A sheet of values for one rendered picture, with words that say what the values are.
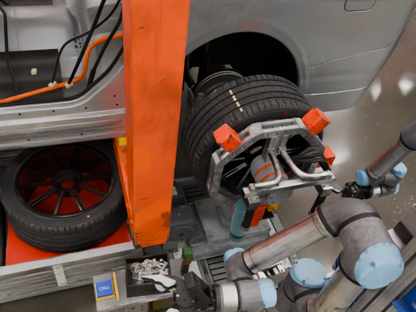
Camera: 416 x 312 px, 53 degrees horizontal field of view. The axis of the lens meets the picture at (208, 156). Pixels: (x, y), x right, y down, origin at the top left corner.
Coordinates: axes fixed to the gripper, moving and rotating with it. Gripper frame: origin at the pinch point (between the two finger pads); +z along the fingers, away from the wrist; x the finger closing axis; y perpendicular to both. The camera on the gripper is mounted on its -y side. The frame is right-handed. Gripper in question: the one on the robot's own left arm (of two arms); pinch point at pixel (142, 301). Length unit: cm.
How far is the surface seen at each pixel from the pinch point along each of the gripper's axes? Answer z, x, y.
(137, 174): -1, 59, 10
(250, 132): -48, 75, 3
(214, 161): -35, 74, 18
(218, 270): -48, 81, 108
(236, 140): -42, 71, 5
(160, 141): -9, 57, -6
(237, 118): -44, 80, 0
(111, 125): 9, 112, 25
